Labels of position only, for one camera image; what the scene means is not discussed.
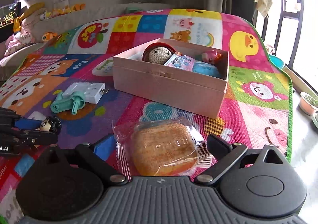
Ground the small black-haired figurine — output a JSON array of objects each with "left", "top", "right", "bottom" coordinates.
[{"left": 36, "top": 116, "right": 61, "bottom": 135}]

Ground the packaged round orange bread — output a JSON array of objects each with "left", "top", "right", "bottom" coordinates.
[{"left": 113, "top": 118, "right": 213, "bottom": 179}]

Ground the pink cardboard box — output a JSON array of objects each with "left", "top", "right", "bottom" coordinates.
[{"left": 113, "top": 39, "right": 229, "bottom": 119}]

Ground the blue white snack packet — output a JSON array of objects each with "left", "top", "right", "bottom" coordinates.
[{"left": 192, "top": 61, "right": 222, "bottom": 78}]

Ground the colourful cartoon play mat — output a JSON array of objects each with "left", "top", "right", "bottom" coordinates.
[{"left": 1, "top": 9, "right": 306, "bottom": 223}]

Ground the black metal rack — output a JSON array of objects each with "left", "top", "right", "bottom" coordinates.
[{"left": 261, "top": 0, "right": 304, "bottom": 69}]

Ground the crochet doll red hat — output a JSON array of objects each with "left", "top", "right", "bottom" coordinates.
[{"left": 142, "top": 42, "right": 176, "bottom": 65}]

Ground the pink Volcano snack box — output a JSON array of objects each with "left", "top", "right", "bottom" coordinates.
[{"left": 164, "top": 52, "right": 196, "bottom": 71}]

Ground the teal plastic toy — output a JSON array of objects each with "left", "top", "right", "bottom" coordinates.
[{"left": 50, "top": 91, "right": 86, "bottom": 115}]

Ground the white USB charger box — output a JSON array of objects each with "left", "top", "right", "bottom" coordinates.
[{"left": 62, "top": 82, "right": 109, "bottom": 104}]

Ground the teal cloth on headboard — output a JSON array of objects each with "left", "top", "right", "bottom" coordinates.
[{"left": 124, "top": 7, "right": 144, "bottom": 15}]

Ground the teal bowl on sill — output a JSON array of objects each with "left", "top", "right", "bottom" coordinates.
[{"left": 269, "top": 55, "right": 285, "bottom": 70}]

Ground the beige bed headboard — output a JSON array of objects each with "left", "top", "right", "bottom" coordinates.
[{"left": 31, "top": 4, "right": 175, "bottom": 42}]

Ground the pink small plant pot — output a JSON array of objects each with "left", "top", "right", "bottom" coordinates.
[{"left": 299, "top": 92, "right": 317, "bottom": 116}]

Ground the pink round toy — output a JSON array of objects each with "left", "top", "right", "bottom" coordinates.
[{"left": 201, "top": 49, "right": 223, "bottom": 65}]

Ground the hanging cream cloth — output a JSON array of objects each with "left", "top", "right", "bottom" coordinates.
[{"left": 254, "top": 0, "right": 272, "bottom": 18}]

